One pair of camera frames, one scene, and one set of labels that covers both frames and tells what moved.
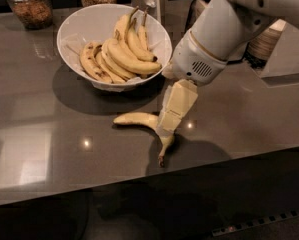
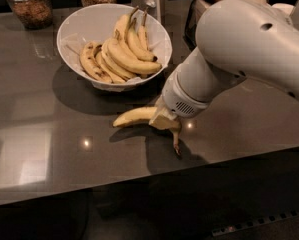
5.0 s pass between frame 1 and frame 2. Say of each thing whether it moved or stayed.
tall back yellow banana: stayed
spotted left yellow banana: stayed
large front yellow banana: stayed
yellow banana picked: moved
